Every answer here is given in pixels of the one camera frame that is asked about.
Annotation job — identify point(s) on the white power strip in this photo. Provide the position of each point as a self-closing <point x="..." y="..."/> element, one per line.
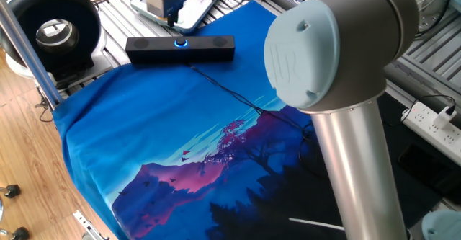
<point x="432" y="132"/>

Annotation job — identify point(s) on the flat black phone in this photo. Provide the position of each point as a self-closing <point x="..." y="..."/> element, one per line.
<point x="428" y="169"/>

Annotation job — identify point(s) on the black soundbar speaker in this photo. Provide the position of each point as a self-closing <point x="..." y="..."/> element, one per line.
<point x="151" y="49"/>

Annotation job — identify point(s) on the blue-lit speaker volume knob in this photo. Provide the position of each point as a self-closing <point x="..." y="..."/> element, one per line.
<point x="181" y="42"/>

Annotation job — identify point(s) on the blue landscape print tablecloth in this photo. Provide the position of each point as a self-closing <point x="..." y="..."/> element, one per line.
<point x="144" y="142"/>

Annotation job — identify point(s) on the chrome chair base with castors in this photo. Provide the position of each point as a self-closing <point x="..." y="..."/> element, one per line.
<point x="12" y="211"/>

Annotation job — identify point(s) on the white teach pendant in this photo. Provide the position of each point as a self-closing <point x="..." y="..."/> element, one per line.
<point x="201" y="5"/>

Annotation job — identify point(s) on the aluminium frame bar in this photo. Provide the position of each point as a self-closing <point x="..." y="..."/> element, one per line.
<point x="30" y="60"/>

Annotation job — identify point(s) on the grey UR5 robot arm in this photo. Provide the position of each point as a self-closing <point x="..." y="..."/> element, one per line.
<point x="353" y="70"/>

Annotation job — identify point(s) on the white charger plug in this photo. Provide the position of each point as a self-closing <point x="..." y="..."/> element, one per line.
<point x="444" y="117"/>

